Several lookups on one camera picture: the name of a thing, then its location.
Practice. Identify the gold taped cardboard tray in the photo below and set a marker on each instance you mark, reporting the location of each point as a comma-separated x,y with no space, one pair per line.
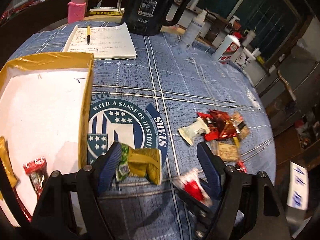
45,101

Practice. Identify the red foil snack packet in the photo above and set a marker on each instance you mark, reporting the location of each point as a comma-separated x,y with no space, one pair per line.
220,125

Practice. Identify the pink sleeved water bottle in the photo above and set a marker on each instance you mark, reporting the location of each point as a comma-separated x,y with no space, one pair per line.
76,10

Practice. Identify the golden snack packet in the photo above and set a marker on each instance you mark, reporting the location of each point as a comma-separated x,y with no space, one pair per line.
5,159

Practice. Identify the black electric kettle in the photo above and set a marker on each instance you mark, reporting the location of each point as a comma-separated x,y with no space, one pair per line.
147,17

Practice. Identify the clear cracker packet yellow ends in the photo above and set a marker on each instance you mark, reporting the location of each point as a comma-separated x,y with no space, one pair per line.
240,126

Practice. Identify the white spray bottle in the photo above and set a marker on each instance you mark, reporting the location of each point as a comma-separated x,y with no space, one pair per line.
193,30

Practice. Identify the blue plaid tablecloth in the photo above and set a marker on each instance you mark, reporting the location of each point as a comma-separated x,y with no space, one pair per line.
179,84

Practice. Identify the white wrapper snack packet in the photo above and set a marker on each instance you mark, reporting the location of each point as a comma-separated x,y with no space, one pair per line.
189,133

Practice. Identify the white notebook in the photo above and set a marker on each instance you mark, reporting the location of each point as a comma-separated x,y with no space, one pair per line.
106,42

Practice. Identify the red white snack packet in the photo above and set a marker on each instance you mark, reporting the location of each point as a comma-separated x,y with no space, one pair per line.
189,183

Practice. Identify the red black candy packet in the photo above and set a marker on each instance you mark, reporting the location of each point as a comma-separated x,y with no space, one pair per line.
36,170

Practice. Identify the yellow black pen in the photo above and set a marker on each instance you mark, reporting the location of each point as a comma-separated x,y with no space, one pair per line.
88,37

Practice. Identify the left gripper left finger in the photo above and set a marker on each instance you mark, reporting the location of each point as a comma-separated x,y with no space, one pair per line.
91,181

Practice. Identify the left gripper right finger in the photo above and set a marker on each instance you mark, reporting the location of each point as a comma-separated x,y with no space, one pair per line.
226,186

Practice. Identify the yellow tape measure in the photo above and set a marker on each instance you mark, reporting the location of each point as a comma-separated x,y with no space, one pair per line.
105,11

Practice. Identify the green pea snack packet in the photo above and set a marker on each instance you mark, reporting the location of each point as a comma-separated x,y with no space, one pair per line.
141,162

